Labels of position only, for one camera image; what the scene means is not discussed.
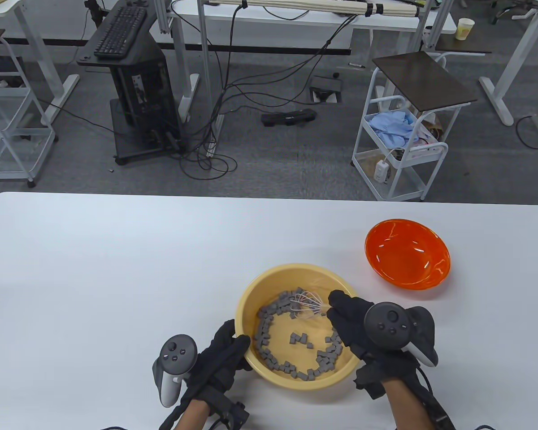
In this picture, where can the grey handheld controller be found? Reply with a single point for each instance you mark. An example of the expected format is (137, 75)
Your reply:
(177, 354)
(390, 327)

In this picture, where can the person's left forearm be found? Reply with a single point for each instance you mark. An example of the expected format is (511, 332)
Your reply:
(193, 419)

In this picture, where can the white desk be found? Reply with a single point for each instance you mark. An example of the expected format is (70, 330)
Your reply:
(62, 89)
(385, 22)
(522, 49)

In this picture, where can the brown side table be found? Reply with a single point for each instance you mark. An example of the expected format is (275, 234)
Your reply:
(457, 45)

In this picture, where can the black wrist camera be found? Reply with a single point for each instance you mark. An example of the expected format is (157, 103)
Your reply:
(235, 414)
(370, 380)

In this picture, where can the small white power strip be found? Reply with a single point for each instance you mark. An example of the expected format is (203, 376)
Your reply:
(381, 171)

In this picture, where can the floor socket box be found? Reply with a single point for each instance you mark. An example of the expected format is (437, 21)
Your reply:
(325, 85)

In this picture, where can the black computer cart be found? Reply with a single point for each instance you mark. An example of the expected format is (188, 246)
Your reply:
(143, 89)

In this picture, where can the person's right hand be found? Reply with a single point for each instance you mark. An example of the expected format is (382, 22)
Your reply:
(349, 318)

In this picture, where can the person's left hand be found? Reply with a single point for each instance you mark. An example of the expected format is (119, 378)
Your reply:
(222, 358)

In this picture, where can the yellow plastic basin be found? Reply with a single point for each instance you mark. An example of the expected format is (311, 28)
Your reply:
(269, 286)

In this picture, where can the black power strip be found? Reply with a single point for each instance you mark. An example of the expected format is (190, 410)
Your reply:
(289, 117)

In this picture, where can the aluminium frame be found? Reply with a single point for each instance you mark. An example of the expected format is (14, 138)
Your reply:
(162, 18)

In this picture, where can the pile of grey toy blocks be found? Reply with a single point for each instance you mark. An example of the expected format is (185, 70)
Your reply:
(273, 309)

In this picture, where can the black keyboard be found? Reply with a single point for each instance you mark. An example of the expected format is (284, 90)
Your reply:
(121, 31)

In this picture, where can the orange plastic bowl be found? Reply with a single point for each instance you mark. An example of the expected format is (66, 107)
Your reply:
(408, 255)

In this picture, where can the blue cloth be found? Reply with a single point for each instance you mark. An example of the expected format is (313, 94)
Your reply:
(390, 127)

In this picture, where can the paper cup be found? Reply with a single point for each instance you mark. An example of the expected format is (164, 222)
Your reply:
(465, 29)

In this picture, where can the person's right forearm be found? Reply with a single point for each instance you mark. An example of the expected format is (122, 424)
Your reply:
(405, 405)

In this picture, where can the long white power strip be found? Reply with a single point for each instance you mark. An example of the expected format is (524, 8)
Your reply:
(215, 134)

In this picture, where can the office chair base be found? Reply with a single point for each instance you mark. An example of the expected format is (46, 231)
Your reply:
(520, 17)

